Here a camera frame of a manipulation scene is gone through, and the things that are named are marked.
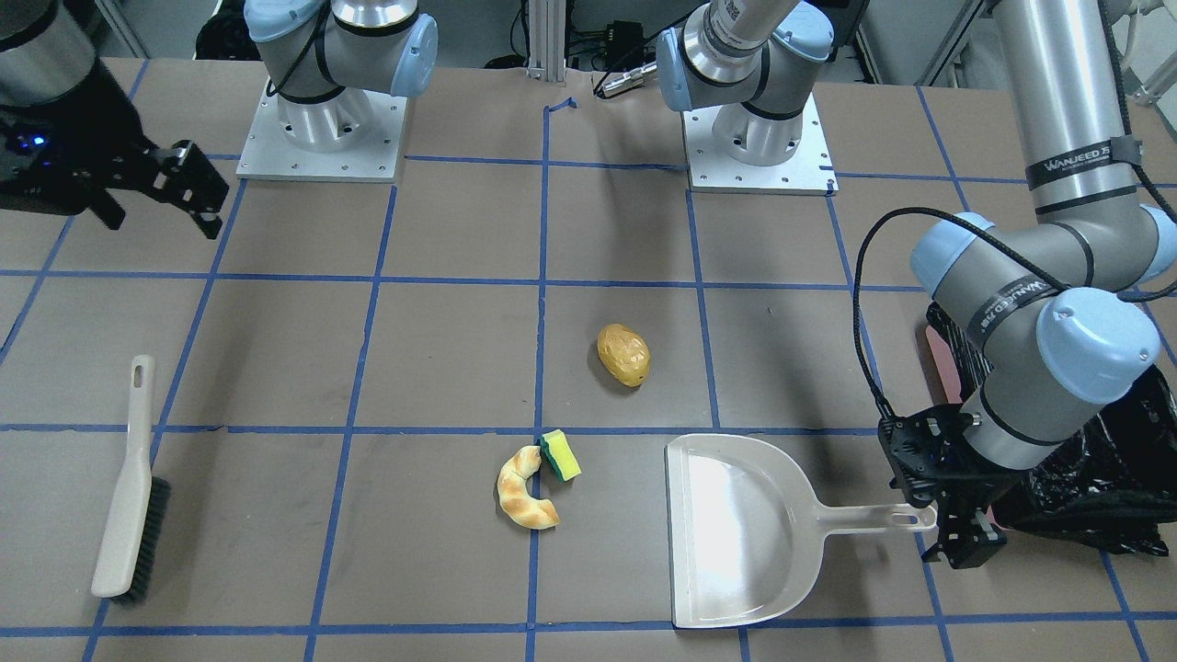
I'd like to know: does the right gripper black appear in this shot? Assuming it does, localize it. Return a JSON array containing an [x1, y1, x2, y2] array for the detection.
[[1, 59, 230, 240]]

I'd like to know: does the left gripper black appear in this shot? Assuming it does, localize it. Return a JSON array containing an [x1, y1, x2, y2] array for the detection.
[[877, 404, 1024, 570]]

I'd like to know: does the beige plastic dustpan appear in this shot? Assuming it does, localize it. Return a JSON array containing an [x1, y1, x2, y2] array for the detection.
[[665, 433, 937, 629]]

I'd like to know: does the beige hand brush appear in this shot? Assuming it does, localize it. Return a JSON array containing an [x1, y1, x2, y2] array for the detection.
[[91, 355, 171, 605]]

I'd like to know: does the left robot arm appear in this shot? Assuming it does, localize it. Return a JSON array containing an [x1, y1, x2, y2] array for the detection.
[[853, 1, 1173, 569]]

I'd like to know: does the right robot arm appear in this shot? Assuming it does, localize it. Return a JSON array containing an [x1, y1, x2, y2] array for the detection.
[[4, 1, 438, 239]]

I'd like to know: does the bin with black bag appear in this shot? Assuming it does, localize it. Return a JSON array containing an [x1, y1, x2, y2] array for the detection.
[[924, 302, 1177, 557]]

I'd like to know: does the toy potato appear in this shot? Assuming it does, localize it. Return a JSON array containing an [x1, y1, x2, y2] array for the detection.
[[596, 323, 652, 388]]

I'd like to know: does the yellow green sponge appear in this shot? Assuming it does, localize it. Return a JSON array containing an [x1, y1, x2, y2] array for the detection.
[[539, 430, 583, 482]]

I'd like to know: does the toy croissant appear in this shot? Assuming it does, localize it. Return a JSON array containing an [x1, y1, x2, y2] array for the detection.
[[497, 445, 561, 531]]

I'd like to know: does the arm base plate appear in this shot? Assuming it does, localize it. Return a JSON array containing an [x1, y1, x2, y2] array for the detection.
[[680, 95, 840, 197], [237, 88, 408, 184]]

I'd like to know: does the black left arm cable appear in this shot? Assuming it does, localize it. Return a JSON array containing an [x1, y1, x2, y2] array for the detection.
[[851, 207, 1072, 419]]

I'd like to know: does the aluminium frame post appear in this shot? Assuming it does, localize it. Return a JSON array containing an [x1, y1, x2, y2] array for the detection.
[[525, 0, 568, 86]]

